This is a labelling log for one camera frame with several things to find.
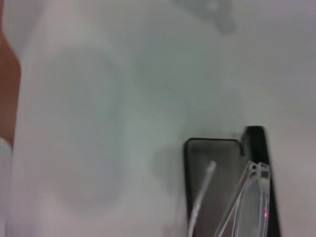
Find clear white glasses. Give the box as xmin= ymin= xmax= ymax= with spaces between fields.
xmin=189 ymin=160 xmax=271 ymax=237

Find black glasses case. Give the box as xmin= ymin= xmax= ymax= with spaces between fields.
xmin=184 ymin=125 xmax=283 ymax=237

